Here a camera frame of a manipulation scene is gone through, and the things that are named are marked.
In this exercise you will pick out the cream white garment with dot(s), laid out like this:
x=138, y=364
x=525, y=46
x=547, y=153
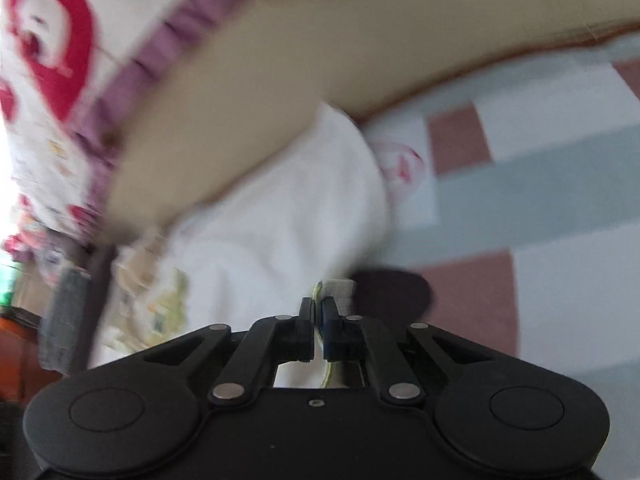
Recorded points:
x=309, y=215

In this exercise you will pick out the grey folded towel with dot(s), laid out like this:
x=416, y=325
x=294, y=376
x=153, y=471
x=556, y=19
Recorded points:
x=59, y=329

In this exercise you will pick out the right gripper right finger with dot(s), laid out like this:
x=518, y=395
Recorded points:
x=368, y=342

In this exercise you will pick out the checkered floor rug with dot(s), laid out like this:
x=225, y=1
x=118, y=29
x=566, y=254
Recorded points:
x=516, y=193

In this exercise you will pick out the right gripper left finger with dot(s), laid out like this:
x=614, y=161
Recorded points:
x=269, y=343

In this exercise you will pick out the beige bed base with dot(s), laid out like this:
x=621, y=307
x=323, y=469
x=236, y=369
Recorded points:
x=252, y=86

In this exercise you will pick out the cartoon quilt with purple ruffle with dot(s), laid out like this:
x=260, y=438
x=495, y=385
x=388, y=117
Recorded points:
x=71, y=72

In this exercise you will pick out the red-brown wooden drawer cabinet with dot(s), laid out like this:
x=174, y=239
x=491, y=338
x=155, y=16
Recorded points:
x=21, y=376

